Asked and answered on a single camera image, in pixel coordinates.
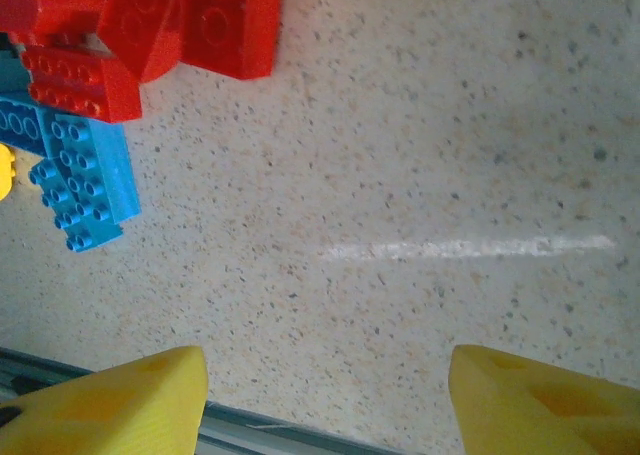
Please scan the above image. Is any red square lego brick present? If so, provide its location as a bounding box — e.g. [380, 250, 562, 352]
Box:
[179, 0, 285, 81]
[0, 0, 109, 46]
[97, 0, 184, 85]

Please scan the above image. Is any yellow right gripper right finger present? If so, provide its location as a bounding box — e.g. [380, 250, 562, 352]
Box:
[448, 344, 640, 455]

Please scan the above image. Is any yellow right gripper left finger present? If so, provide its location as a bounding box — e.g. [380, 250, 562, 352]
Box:
[0, 345, 209, 455]

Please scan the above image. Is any blue eight-stud lego brick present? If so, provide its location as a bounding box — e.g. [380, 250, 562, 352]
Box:
[49, 114, 142, 226]
[0, 93, 57, 159]

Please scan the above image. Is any curved yellow lego brick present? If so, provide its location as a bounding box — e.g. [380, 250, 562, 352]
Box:
[0, 142, 17, 202]

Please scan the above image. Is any red eight-stud lego brick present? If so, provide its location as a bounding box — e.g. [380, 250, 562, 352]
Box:
[19, 44, 145, 125]

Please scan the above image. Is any small blue lego brick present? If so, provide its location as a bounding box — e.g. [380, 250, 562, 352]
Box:
[0, 33, 32, 95]

